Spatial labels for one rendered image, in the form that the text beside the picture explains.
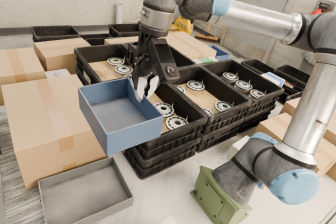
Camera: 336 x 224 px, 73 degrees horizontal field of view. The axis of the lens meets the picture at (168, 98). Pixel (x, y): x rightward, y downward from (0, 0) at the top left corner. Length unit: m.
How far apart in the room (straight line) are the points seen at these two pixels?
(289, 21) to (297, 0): 3.21
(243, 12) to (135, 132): 0.44
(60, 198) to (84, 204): 0.09
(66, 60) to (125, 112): 0.89
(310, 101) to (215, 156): 0.57
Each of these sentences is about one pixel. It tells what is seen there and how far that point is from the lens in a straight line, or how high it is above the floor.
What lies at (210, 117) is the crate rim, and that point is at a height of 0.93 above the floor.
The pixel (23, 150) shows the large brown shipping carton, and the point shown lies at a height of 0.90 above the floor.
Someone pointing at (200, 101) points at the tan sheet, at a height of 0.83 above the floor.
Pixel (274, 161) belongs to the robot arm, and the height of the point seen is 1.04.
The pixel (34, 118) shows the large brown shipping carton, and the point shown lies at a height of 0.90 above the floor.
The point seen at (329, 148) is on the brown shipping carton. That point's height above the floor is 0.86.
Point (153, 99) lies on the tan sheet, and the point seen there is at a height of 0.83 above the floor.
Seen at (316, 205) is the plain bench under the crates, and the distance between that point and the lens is 1.21.
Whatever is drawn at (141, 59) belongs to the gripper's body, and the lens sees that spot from 0.56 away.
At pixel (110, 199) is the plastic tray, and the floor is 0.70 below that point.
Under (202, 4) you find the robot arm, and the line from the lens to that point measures 0.54.
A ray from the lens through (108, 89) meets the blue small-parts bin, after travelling 0.69.
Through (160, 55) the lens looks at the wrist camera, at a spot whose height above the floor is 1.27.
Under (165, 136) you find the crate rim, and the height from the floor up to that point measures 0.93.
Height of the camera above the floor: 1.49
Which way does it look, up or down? 34 degrees down
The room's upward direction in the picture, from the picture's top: 11 degrees clockwise
